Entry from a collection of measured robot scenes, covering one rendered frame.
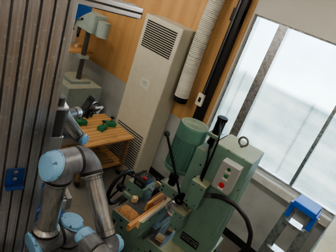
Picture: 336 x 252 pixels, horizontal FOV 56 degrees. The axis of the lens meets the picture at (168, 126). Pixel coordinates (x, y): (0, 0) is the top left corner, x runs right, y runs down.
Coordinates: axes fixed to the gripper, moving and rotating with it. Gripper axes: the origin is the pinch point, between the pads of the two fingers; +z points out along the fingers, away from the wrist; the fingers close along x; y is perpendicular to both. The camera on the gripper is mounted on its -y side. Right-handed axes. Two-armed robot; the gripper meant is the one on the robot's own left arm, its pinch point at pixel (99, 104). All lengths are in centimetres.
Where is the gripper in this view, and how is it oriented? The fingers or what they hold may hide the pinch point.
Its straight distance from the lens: 236.0
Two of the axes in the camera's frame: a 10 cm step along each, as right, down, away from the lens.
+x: 7.7, 5.7, -2.9
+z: 4.8, -2.1, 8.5
